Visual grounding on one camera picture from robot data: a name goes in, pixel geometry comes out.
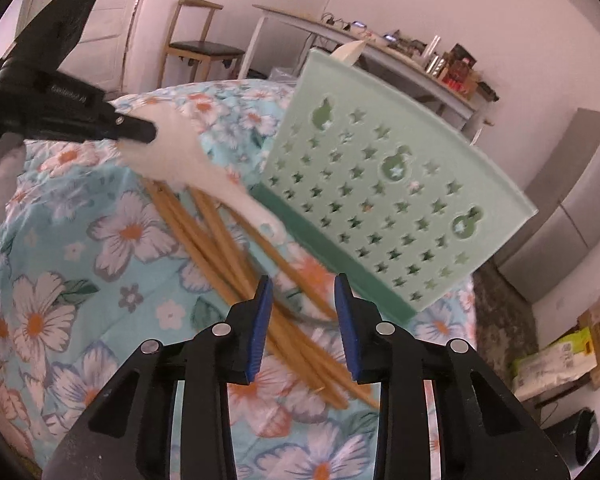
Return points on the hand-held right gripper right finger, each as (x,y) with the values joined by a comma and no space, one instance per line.
(347,330)

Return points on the green white bag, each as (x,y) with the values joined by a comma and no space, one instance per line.
(550,360)

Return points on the mint green utensil holder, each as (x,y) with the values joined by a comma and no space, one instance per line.
(380,135)

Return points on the wooden chair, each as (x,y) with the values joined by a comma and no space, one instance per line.
(205,50)

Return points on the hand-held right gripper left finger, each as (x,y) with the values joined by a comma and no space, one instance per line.
(260,330)

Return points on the white ceramic spoon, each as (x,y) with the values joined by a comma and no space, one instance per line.
(350,52)
(180,160)

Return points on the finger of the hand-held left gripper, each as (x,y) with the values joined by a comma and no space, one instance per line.
(135,129)

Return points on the silver can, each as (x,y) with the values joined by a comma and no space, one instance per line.
(434,57)

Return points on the white panel door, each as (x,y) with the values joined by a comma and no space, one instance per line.
(110,25)

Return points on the pale grey cabinet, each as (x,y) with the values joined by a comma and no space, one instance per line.
(570,200)

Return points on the pile of wooden chopsticks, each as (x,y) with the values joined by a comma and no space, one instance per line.
(240,270)

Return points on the floral blue blanket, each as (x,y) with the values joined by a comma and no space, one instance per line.
(55,310)

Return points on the white table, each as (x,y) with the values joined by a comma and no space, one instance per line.
(300,20)

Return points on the brown red box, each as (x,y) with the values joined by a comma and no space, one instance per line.
(460,67)

